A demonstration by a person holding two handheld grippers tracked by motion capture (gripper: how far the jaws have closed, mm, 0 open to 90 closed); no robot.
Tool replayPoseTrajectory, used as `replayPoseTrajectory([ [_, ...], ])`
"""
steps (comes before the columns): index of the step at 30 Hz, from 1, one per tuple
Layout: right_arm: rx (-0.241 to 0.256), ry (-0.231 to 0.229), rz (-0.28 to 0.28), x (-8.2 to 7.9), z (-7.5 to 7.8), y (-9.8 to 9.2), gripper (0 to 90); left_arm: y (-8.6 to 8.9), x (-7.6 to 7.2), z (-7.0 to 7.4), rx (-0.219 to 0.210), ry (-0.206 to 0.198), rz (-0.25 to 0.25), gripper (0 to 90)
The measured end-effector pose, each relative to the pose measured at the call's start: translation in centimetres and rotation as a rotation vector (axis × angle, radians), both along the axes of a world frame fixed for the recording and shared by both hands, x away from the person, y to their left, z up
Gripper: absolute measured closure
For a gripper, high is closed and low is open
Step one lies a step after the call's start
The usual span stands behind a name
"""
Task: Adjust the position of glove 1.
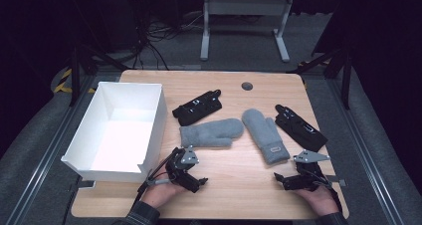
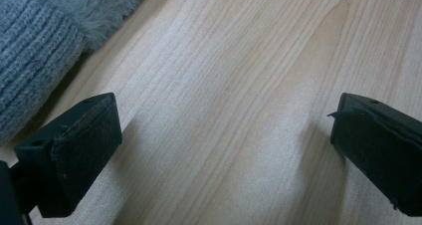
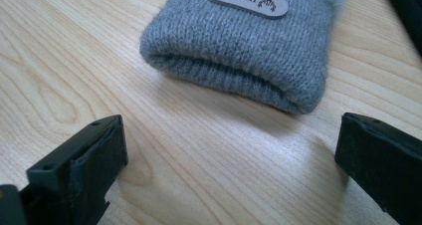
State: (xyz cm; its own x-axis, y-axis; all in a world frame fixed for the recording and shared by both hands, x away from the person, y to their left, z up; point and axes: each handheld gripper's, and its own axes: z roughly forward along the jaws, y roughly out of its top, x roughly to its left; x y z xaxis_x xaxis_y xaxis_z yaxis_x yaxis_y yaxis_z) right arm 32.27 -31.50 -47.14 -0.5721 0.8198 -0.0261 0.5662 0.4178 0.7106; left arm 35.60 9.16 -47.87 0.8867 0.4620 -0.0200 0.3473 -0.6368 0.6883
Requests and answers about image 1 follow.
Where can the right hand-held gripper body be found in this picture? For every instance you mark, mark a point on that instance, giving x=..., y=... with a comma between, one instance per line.
x=307, y=178

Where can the yellow and black floor tape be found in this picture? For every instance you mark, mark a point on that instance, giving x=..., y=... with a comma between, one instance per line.
x=63, y=84

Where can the aluminium floor rail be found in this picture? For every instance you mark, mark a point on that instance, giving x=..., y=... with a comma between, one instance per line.
x=49, y=152
x=365, y=152

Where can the white rectangular box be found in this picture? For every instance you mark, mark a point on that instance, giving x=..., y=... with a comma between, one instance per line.
x=126, y=142

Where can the plain grey fleece mitten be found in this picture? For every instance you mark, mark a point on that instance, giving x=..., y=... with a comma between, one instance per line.
x=212, y=132

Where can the person's right hand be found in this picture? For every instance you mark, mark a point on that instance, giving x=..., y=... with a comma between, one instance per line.
x=318, y=200

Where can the black metal stand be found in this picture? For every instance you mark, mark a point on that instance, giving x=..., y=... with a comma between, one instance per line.
x=75, y=75
x=346, y=79

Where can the person's left hand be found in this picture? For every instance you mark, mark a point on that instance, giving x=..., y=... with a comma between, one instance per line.
x=161, y=195

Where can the white metal table frame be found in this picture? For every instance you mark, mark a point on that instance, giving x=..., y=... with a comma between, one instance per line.
x=245, y=6

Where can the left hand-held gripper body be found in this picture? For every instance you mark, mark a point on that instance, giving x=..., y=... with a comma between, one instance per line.
x=180, y=173

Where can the grey fleece mitten with label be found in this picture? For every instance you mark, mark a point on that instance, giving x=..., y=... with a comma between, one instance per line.
x=263, y=135

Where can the grey round table grommet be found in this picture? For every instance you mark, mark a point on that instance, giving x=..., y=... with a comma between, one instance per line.
x=247, y=86

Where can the black glove with silver print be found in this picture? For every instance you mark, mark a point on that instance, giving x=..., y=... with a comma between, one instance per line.
x=197, y=109
x=300, y=128

